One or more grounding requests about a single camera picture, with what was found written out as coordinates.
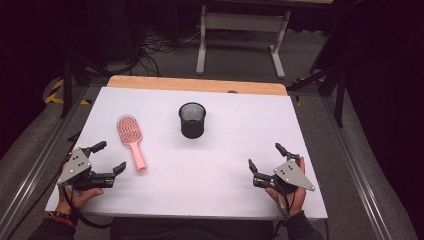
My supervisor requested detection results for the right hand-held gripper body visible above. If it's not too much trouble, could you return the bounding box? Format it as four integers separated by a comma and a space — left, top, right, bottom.
252, 158, 316, 196

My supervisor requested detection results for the white board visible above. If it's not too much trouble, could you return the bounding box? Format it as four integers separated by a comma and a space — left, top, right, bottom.
44, 86, 329, 221

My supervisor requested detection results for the left hand-held gripper cable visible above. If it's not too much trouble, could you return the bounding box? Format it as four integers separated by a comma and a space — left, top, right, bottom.
58, 184, 114, 230

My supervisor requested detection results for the orange black bracelet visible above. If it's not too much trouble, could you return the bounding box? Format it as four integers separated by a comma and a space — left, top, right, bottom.
48, 210, 77, 229

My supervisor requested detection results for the person's left hand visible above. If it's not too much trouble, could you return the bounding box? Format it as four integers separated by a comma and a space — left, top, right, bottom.
55, 160, 105, 215

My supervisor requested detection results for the wooden table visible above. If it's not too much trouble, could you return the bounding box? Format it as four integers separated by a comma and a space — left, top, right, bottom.
106, 75, 289, 97

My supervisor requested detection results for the person's dark lap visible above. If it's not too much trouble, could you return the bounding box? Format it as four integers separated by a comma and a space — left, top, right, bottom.
109, 216, 275, 240

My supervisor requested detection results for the black mesh cup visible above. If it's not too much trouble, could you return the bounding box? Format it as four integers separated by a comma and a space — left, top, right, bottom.
178, 101, 207, 140

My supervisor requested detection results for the pink hairbrush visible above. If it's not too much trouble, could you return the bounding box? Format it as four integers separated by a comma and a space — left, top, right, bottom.
116, 114, 149, 173

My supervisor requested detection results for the hand-held gripper cable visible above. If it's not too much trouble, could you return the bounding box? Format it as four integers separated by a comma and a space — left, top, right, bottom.
272, 181, 298, 238
58, 184, 114, 230

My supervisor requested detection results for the yellow black hazard tape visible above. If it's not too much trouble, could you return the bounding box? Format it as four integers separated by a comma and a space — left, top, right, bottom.
44, 77, 92, 106

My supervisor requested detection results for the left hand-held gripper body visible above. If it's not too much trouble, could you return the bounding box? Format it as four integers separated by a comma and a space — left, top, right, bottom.
56, 146, 117, 192

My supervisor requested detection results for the aluminium rail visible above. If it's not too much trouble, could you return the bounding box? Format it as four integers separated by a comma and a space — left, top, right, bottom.
0, 85, 90, 236
320, 95, 394, 240

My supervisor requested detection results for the white metal table frame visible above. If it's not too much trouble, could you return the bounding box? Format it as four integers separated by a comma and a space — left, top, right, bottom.
195, 0, 334, 80

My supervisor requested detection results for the person's right hand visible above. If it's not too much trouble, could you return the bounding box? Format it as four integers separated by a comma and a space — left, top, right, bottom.
265, 156, 308, 218

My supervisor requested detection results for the bundle of floor cables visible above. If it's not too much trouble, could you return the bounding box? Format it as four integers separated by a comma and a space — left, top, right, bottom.
128, 28, 202, 78

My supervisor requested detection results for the black tripod stand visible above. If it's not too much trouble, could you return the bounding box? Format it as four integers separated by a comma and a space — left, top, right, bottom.
59, 54, 115, 120
286, 31, 348, 128

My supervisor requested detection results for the right hand-held gripper cable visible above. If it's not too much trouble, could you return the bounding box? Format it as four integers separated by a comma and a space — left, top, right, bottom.
272, 181, 298, 238

